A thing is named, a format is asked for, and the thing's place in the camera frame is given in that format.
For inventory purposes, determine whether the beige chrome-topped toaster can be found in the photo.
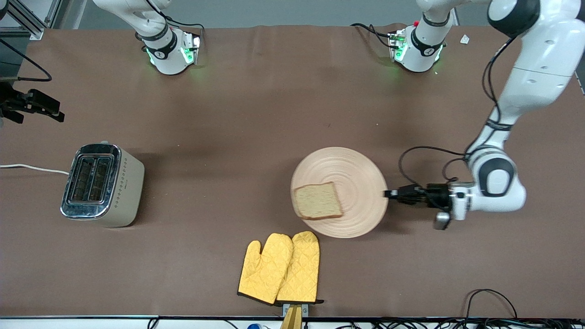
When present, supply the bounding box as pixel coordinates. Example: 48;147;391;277
60;142;145;228

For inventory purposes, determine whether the black base cable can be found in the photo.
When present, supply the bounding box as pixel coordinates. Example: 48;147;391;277
351;23;394;49
149;0;205;33

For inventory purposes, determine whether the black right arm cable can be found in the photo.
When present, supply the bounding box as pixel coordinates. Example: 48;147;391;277
0;38;52;83

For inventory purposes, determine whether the black left base cable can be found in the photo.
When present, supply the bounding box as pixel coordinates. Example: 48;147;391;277
351;23;394;49

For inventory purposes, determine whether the aluminium frame profile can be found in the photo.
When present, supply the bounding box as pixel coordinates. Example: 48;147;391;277
0;0;63;41

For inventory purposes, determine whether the brown table cover sheet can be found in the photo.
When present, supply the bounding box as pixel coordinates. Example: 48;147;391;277
0;24;585;318

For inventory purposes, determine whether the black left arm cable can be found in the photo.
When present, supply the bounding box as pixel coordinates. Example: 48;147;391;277
398;37;518;189

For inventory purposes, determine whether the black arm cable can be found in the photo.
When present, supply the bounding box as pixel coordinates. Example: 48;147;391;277
0;38;52;83
398;37;518;189

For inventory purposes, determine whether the round wooden plate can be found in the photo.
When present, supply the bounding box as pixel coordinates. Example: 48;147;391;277
291;147;389;239

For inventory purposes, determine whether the white toaster power cable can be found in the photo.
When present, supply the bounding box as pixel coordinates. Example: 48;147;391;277
0;164;70;176

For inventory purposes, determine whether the looped black cable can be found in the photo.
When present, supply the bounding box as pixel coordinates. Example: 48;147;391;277
465;288;518;320

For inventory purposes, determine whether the wooden stick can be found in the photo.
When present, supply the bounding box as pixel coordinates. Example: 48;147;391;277
280;305;303;329

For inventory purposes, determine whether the slice of brown toast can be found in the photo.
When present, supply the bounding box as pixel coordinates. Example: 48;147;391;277
293;181;344;221

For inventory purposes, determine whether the yellow quilted oven mitt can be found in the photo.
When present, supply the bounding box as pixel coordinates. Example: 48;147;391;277
276;231;324;305
237;233;293;305

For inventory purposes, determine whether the black right base cable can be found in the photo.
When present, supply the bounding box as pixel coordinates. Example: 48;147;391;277
149;0;205;33

